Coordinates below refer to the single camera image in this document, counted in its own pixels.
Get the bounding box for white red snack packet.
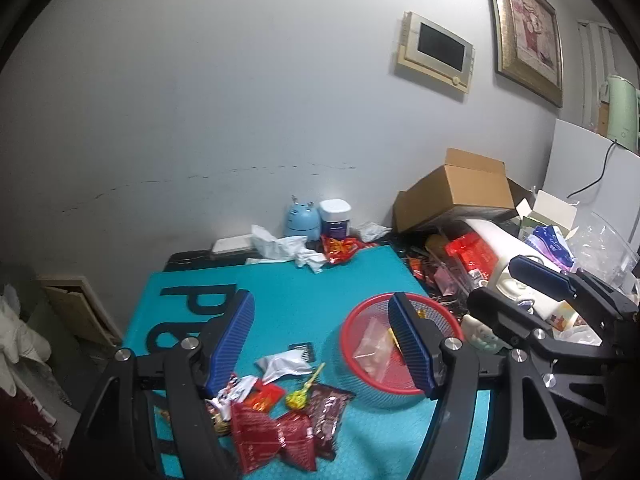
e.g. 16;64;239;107
205;373;258;422

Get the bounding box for clear zip plastic bag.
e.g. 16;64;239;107
352;318;397;382

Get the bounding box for large red snack bag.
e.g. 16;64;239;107
231;403;317;474

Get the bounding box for dark brown snack packet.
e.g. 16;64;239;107
305;384;356;460

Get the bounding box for yellow snack packet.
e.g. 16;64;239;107
388;308;424;359

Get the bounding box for paper cup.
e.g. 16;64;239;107
546;300;586;332

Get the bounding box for orange red snack packet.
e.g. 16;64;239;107
244;384;285;413

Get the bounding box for red box packet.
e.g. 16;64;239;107
445;231;498;280

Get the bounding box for red plastic basket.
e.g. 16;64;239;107
322;291;467;409

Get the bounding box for white crumpled wrapper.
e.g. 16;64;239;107
255;349;312;385

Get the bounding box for yellow lollipop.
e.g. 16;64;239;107
285;363;326;411

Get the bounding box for teal bubble mat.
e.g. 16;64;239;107
124;247;435;479

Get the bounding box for white flat device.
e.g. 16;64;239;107
210;234;253;256

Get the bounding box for white crumpled tissue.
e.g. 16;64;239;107
245;226;328;274

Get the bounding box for brown cardboard box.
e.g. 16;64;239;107
393;148;532;233

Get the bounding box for red candy wrapper at back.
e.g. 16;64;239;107
321;235;369;266

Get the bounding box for blue deer humidifier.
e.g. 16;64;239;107
283;195;321;242

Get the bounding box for white lid jar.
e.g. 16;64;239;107
319;198;352;240

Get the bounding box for green electric kettle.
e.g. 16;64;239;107
598;74;639;154

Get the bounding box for gold framed picture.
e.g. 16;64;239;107
491;0;563;108

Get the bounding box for wall intercom panel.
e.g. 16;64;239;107
396;11;475;93

